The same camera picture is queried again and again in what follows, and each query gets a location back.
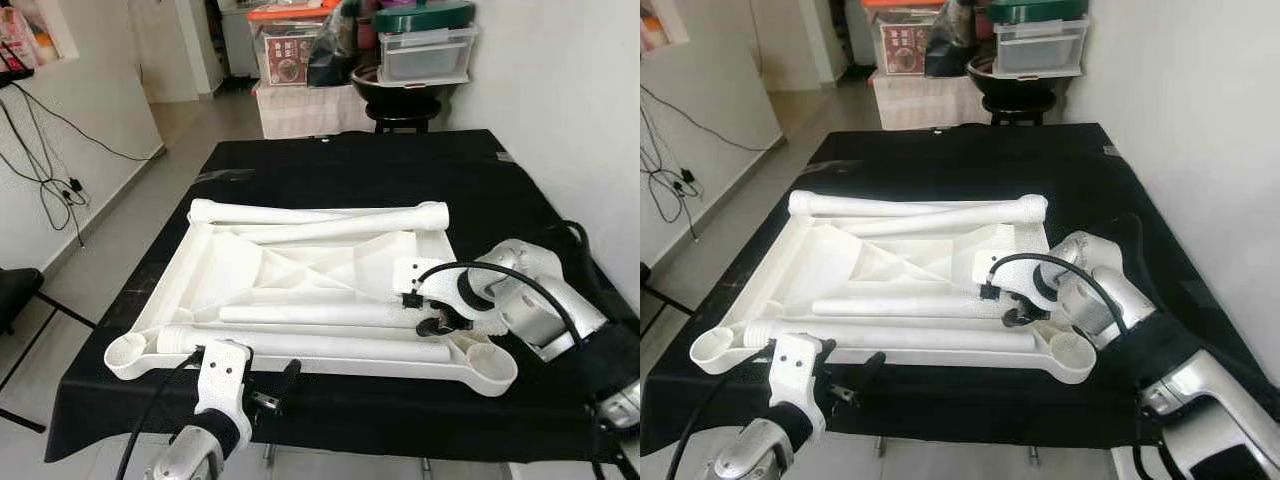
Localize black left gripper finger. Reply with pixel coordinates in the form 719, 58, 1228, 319
268, 358, 303, 403
848, 350, 888, 397

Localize white plastic children table top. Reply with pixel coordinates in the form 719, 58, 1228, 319
690, 190, 1098, 386
104, 200, 519, 398

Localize black round stool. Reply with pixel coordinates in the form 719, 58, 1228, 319
985, 90, 1059, 128
365, 95, 441, 136

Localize black folding chair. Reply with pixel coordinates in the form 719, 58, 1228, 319
640, 262, 704, 331
0, 266, 98, 434

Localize white patterned cloth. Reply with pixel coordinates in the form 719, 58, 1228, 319
868, 72, 991, 131
252, 80, 376, 139

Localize black round basin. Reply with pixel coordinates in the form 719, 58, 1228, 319
967, 55, 1066, 96
350, 62, 446, 101

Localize clear plastic storage box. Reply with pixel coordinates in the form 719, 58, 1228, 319
995, 20, 1091, 79
378, 28, 479, 86

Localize black bag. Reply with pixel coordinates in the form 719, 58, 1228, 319
925, 0, 986, 79
307, 0, 363, 89

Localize green round lid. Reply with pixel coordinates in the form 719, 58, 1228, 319
372, 0, 477, 34
988, 0, 1089, 26

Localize colourful packaged goods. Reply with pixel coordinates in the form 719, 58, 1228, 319
0, 5, 49, 76
640, 0, 691, 51

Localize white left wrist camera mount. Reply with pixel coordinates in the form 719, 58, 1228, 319
768, 333, 836, 441
193, 340, 253, 446

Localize black looped wall cable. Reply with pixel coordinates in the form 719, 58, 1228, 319
0, 100, 91, 246
640, 120, 701, 241

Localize thin black wall cable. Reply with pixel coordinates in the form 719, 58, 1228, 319
10, 82, 166, 163
640, 85, 776, 153

